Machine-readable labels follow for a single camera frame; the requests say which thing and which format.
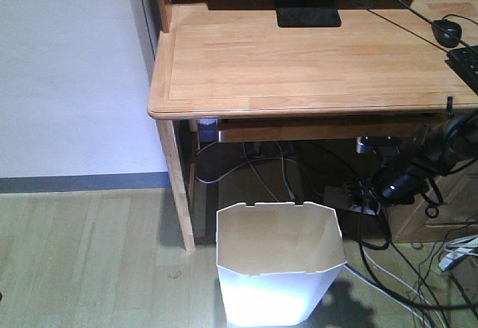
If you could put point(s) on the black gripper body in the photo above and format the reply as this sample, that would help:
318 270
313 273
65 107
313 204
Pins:
397 182

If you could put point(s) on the black computer mouse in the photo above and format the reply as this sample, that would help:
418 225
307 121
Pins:
447 33

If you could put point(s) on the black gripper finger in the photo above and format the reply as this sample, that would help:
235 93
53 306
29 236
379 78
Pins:
357 188

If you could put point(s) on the black keyboard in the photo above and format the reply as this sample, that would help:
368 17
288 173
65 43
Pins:
463 61

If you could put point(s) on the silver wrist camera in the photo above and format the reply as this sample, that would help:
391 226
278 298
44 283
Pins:
384 145

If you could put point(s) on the black monitor stand base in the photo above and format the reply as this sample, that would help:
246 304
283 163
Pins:
307 14

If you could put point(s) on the white power strip at right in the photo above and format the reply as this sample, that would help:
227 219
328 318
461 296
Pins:
457 250

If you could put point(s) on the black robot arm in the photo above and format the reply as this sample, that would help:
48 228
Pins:
439 149

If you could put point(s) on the wooden desk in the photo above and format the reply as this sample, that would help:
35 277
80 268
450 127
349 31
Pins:
379 70

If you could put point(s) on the white plastic trash bin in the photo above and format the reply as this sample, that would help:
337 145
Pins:
276 260

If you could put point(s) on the white power strip under desk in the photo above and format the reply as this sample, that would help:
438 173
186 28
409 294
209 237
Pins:
338 198

